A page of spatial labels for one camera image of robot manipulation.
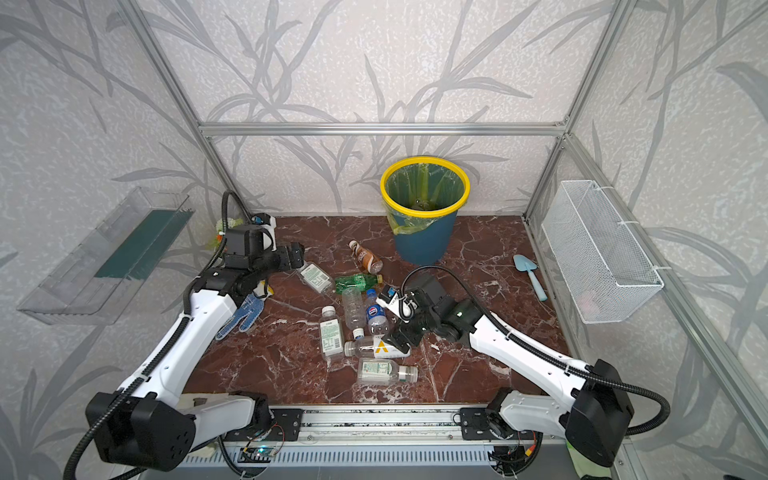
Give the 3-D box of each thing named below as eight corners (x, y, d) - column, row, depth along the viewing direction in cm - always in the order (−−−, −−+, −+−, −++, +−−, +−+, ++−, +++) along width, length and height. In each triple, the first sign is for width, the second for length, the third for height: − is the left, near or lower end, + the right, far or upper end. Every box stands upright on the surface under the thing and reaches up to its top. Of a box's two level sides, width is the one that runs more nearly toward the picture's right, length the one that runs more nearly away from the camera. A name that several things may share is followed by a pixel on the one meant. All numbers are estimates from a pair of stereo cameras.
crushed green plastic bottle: (336, 294, 99) (334, 288, 96) (338, 279, 103) (336, 272, 100) (381, 294, 99) (380, 288, 96) (382, 279, 103) (381, 272, 100)
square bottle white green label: (322, 363, 85) (319, 359, 82) (322, 313, 95) (319, 307, 92) (346, 359, 86) (343, 354, 83) (342, 310, 96) (340, 304, 93)
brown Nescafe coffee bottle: (343, 252, 111) (341, 241, 106) (354, 245, 114) (352, 234, 109) (372, 279, 104) (371, 268, 99) (383, 270, 106) (382, 260, 101)
